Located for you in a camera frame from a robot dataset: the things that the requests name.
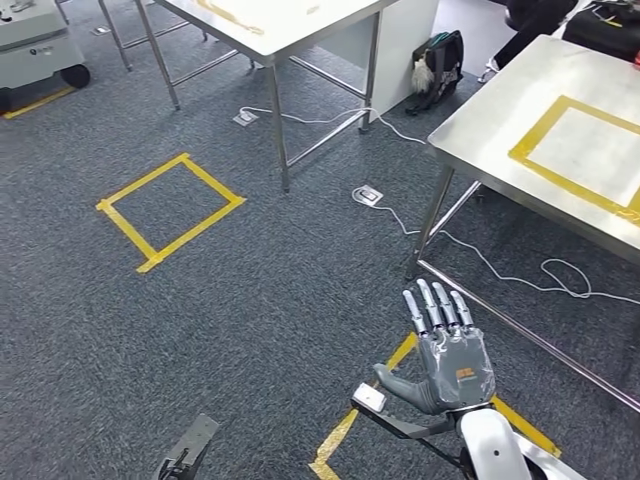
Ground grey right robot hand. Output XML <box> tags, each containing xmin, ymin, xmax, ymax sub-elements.
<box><xmin>374</xmin><ymin>278</ymin><xmax>497</xmax><ymax>417</ymax></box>

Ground stainless steel workbench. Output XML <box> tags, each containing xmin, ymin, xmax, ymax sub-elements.
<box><xmin>405</xmin><ymin>34</ymin><xmax>640</xmax><ymax>415</ymax></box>

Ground yellow tape on workbench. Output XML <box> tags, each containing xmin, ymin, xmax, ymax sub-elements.
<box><xmin>508</xmin><ymin>94</ymin><xmax>640</xmax><ymax>228</ymax></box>

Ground yellow floor tape outline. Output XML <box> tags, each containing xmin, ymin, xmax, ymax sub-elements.
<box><xmin>96</xmin><ymin>152</ymin><xmax>247</xmax><ymax>275</ymax></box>
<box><xmin>308</xmin><ymin>331</ymin><xmax>562</xmax><ymax>480</ymax></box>

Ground beige fur pompom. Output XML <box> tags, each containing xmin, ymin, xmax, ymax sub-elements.
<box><xmin>411</xmin><ymin>54</ymin><xmax>435</xmax><ymax>94</ymax></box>

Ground black backpack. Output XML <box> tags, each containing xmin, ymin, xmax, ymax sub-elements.
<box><xmin>405</xmin><ymin>29</ymin><xmax>465</xmax><ymax>117</ymax></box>

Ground person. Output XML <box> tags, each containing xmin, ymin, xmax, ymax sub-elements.
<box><xmin>477</xmin><ymin>0</ymin><xmax>578</xmax><ymax>85</ymax></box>

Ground black carrying case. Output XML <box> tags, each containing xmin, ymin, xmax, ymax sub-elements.
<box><xmin>562</xmin><ymin>0</ymin><xmax>640</xmax><ymax>64</ymax></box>

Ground white desk with steel legs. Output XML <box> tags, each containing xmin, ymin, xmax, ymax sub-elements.
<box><xmin>97</xmin><ymin>0</ymin><xmax>441</xmax><ymax>195</ymax></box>

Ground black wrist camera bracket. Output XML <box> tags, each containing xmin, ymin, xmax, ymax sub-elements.
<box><xmin>351</xmin><ymin>400</ymin><xmax>466</xmax><ymax>465</ymax></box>

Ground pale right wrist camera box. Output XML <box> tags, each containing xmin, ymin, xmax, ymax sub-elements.
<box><xmin>351</xmin><ymin>382</ymin><xmax>387</xmax><ymax>414</ymax></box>

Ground white floor cable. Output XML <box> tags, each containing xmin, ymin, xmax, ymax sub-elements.
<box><xmin>239</xmin><ymin>105</ymin><xmax>427</xmax><ymax>146</ymax></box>
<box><xmin>351</xmin><ymin>187</ymin><xmax>640</xmax><ymax>307</ymax></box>

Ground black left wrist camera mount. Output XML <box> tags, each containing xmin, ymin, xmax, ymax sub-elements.
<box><xmin>153</xmin><ymin>413</ymin><xmax>220</xmax><ymax>480</ymax></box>

